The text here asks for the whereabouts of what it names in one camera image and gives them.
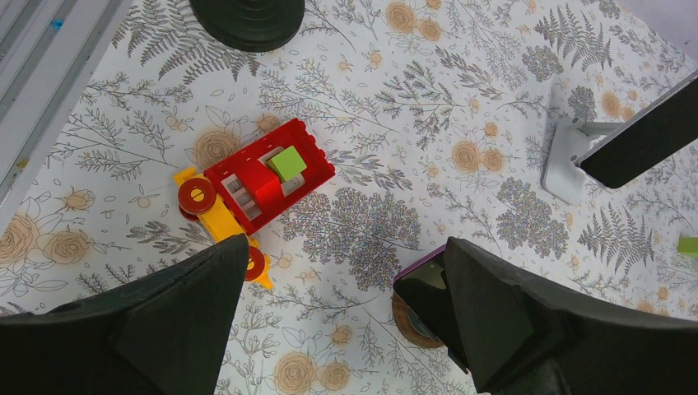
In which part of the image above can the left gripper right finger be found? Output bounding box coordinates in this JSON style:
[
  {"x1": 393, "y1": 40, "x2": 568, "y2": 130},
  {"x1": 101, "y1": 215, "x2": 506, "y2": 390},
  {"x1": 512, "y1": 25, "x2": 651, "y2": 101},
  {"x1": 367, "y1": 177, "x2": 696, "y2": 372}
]
[{"x1": 444, "y1": 237, "x2": 697, "y2": 394}]

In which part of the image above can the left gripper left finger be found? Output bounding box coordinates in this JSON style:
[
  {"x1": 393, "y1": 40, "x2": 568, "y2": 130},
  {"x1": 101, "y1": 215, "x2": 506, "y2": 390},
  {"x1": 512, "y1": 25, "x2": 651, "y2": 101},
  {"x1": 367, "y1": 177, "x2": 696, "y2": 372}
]
[{"x1": 1, "y1": 235, "x2": 248, "y2": 394}]

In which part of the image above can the wooden-base grey phone stand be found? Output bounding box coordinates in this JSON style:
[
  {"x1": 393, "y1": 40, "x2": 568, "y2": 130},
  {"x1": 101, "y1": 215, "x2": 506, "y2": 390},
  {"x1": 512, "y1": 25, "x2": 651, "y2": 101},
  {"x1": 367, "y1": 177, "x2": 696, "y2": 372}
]
[{"x1": 391, "y1": 292, "x2": 444, "y2": 349}]

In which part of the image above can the purple-edged black phone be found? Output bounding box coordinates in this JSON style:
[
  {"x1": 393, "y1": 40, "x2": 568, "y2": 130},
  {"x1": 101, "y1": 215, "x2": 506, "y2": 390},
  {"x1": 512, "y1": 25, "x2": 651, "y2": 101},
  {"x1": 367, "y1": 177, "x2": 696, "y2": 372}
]
[{"x1": 393, "y1": 245, "x2": 469, "y2": 373}]

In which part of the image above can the white phone stand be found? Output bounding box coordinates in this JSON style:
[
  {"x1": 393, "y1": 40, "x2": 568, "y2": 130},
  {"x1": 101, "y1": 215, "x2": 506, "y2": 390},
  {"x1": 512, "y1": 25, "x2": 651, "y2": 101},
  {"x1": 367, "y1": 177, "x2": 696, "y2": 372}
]
[{"x1": 542, "y1": 118, "x2": 621, "y2": 205}]

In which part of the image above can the black phone on white stand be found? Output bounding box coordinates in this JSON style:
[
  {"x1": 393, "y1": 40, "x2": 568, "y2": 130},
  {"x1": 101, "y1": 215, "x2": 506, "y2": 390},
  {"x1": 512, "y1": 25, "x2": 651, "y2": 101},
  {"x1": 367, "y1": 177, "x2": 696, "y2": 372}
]
[{"x1": 575, "y1": 72, "x2": 697, "y2": 189}]

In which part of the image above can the left black tripod stand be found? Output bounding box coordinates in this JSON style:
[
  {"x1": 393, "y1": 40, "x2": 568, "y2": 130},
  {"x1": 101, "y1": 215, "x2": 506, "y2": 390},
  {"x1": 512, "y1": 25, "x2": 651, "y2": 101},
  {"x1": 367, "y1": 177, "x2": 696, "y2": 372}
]
[{"x1": 190, "y1": 0, "x2": 305, "y2": 53}]

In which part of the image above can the red yellow toy truck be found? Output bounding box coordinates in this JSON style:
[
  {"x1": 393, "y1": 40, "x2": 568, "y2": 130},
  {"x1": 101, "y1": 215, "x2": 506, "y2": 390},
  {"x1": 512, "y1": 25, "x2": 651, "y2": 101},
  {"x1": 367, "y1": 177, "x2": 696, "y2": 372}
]
[{"x1": 173, "y1": 118, "x2": 336, "y2": 290}]

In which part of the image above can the green block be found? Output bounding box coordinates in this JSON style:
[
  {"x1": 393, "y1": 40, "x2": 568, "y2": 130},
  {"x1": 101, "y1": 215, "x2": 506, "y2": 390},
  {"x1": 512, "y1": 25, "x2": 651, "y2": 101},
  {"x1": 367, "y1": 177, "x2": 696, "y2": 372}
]
[{"x1": 677, "y1": 237, "x2": 698, "y2": 258}]

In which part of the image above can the floral patterned mat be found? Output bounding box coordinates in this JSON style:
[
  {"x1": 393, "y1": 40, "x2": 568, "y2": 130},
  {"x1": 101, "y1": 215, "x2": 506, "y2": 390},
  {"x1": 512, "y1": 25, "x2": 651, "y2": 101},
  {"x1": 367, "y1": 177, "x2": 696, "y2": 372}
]
[{"x1": 1, "y1": 1, "x2": 697, "y2": 394}]

